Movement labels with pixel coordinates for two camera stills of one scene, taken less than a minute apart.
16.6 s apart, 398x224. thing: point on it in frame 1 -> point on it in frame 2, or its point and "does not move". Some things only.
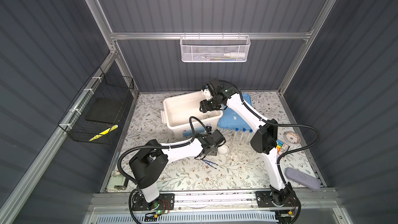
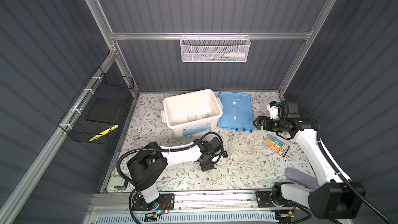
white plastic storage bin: x=183 y=116 does not move
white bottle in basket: x=235 y=55 does not move
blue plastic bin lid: x=229 y=118 does not move
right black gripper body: x=209 y=106 -> x=274 y=124
